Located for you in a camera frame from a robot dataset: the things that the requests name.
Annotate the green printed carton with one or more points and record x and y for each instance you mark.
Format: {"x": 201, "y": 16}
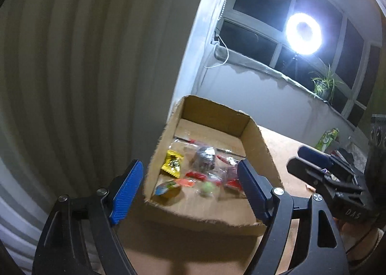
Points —
{"x": 325, "y": 139}

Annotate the red snack packet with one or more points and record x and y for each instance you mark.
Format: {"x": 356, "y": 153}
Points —
{"x": 231, "y": 178}

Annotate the white pleated curtain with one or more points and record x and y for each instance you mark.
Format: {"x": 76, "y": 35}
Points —
{"x": 90, "y": 82}

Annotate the jelly cup with colourful lid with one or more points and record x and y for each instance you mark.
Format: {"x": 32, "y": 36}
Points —
{"x": 167, "y": 190}

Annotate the potted spider plant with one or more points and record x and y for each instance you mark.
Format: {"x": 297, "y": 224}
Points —
{"x": 322, "y": 85}

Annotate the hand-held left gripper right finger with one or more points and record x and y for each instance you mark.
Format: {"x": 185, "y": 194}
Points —
{"x": 251, "y": 187}

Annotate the yellow candy packet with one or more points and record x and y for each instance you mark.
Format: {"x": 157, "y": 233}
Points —
{"x": 172, "y": 164}

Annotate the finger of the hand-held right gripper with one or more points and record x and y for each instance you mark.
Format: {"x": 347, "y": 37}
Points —
{"x": 310, "y": 172}
{"x": 313, "y": 156}

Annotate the red candy wrapper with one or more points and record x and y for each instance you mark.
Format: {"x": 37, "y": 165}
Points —
{"x": 224, "y": 159}
{"x": 196, "y": 175}
{"x": 193, "y": 141}
{"x": 187, "y": 183}

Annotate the tan tablecloth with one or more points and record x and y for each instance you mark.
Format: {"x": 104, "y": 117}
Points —
{"x": 289, "y": 148}

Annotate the dark round snack packet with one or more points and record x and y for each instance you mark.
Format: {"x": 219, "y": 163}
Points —
{"x": 203, "y": 157}

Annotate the green candy in clear wrapper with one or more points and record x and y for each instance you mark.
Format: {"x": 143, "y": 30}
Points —
{"x": 207, "y": 189}

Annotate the cardboard box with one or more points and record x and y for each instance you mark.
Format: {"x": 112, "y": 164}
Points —
{"x": 211, "y": 214}

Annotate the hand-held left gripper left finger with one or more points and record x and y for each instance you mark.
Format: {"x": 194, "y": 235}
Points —
{"x": 126, "y": 193}

